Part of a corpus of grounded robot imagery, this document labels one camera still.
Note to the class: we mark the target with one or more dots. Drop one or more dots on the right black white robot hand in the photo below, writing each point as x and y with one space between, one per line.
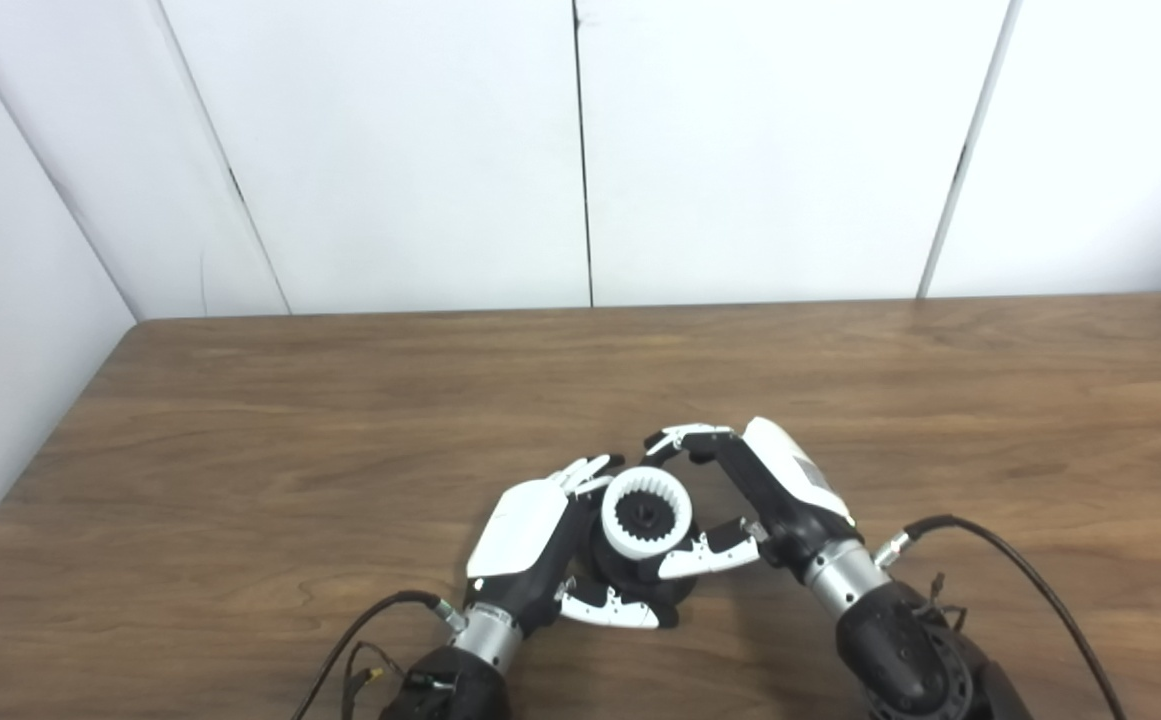
790 490

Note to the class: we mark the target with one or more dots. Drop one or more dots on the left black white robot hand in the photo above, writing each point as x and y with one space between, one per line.
520 540

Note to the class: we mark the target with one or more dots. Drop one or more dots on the round black plastic part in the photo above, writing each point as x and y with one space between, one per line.
630 578

